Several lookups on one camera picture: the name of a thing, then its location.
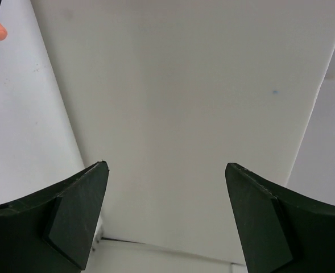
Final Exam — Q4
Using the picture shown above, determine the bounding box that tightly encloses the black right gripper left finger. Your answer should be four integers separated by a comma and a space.
0, 161, 109, 272

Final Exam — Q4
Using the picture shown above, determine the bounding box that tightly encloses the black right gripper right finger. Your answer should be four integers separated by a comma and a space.
225, 163, 335, 272

